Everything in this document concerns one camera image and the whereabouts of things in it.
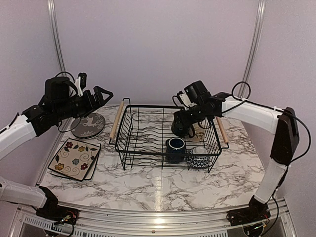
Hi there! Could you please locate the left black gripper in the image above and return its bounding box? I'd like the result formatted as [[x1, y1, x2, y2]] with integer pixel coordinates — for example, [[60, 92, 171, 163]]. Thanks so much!
[[54, 85, 113, 121]]

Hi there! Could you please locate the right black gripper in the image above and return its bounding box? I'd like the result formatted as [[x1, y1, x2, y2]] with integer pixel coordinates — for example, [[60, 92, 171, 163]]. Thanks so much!
[[174, 103, 211, 128]]

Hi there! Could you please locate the dark blue mug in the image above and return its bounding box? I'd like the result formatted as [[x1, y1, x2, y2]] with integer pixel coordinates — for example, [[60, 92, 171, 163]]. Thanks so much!
[[171, 119, 196, 138], [165, 137, 186, 164]]

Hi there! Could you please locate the beige ceramic bowl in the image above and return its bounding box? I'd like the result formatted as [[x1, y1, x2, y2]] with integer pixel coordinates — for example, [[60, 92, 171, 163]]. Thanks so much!
[[192, 123, 205, 142]]

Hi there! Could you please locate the dark blue mug front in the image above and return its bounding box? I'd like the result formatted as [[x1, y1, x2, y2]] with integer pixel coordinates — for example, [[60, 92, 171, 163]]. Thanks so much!
[[165, 137, 186, 164]]

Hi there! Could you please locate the grey reindeer round plate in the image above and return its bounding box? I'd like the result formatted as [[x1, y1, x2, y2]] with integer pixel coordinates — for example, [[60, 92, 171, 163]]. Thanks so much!
[[70, 113, 106, 139]]

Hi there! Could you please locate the blue white patterned bowl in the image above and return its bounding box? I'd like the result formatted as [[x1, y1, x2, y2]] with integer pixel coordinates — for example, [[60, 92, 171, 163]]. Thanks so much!
[[188, 146, 210, 169]]

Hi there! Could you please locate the floral square plate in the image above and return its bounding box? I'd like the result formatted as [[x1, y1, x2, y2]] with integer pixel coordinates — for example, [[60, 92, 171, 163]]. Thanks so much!
[[48, 138, 101, 180]]

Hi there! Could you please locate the white square plate black rim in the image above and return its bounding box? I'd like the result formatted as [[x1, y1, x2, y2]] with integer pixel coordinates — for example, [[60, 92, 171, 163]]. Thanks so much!
[[50, 150, 101, 182]]

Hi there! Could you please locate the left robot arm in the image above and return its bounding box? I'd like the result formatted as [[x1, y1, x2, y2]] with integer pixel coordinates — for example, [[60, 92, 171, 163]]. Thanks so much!
[[0, 74, 114, 220]]

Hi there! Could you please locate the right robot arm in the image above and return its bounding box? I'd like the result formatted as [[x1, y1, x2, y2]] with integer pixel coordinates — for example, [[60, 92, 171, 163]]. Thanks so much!
[[171, 80, 302, 221]]

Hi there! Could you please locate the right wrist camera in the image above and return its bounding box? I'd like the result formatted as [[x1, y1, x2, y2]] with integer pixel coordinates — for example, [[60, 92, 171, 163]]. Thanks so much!
[[176, 91, 192, 108]]

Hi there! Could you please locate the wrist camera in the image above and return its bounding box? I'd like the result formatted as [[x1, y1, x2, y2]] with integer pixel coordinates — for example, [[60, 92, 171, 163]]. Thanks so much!
[[75, 73, 87, 97], [176, 91, 192, 108]]

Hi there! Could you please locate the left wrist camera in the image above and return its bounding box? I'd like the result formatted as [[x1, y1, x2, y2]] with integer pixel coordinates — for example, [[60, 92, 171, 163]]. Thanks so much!
[[75, 73, 87, 97]]

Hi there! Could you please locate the black wire dish rack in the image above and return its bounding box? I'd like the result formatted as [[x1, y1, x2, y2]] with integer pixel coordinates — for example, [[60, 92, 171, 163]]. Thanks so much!
[[109, 98, 224, 171]]

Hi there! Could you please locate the left aluminium frame post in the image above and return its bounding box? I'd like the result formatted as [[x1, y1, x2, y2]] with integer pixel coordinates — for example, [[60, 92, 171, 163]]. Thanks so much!
[[47, 0, 66, 72]]

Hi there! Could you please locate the aluminium frame post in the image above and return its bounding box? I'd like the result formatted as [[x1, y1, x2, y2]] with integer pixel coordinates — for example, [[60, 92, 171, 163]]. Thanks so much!
[[238, 0, 267, 96], [47, 0, 66, 72]]

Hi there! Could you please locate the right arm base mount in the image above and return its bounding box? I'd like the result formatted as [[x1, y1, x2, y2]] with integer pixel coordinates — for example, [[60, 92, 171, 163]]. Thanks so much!
[[226, 207, 271, 237]]

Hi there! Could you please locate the front aluminium rail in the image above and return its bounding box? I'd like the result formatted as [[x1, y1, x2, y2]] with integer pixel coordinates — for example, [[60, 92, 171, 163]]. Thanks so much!
[[9, 199, 297, 237]]

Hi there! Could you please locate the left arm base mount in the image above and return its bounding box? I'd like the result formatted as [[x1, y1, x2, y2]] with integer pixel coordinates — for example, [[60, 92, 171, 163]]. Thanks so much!
[[32, 204, 79, 237]]

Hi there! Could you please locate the right aluminium frame post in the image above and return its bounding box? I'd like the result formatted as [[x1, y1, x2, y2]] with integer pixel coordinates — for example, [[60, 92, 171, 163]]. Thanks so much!
[[238, 0, 267, 96]]

